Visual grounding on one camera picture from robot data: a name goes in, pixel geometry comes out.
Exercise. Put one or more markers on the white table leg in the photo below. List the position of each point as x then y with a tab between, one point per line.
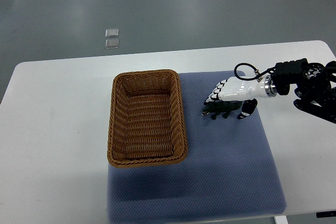
281	220

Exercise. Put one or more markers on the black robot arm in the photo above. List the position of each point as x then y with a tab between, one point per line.
315	93

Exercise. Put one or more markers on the blue textured mat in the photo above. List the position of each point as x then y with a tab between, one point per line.
229	171

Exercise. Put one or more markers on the upper metal floor plate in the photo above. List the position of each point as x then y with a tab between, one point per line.
112	32

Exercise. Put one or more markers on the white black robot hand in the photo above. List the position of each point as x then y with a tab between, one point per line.
245	91

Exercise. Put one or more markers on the dark toy crocodile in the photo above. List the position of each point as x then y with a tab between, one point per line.
222	108

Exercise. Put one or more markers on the black table control panel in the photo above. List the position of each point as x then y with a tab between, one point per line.
326	214

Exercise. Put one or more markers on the brown wicker basket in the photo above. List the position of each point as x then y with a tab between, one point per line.
146	125

